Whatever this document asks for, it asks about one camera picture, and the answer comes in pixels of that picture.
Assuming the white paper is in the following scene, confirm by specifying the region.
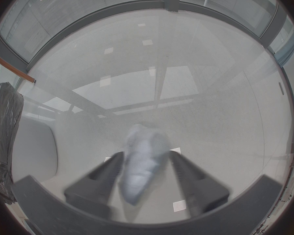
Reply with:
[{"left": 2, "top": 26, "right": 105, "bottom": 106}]
[{"left": 119, "top": 124, "right": 171, "bottom": 206}]

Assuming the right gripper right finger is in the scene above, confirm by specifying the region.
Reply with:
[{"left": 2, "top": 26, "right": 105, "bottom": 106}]
[{"left": 170, "top": 152, "right": 230, "bottom": 215}]

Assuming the black plastic bag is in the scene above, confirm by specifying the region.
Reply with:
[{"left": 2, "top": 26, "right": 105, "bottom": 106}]
[{"left": 0, "top": 81, "right": 24, "bottom": 204}]

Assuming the white cushioned wooden chair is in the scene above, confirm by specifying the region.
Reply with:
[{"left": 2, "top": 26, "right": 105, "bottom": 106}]
[{"left": 0, "top": 47, "right": 36, "bottom": 86}]

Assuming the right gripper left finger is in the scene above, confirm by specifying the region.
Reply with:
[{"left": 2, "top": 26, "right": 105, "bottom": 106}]
[{"left": 63, "top": 152, "right": 124, "bottom": 207}]

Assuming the window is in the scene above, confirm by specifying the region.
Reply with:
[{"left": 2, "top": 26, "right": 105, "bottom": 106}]
[{"left": 0, "top": 0, "right": 294, "bottom": 73}]

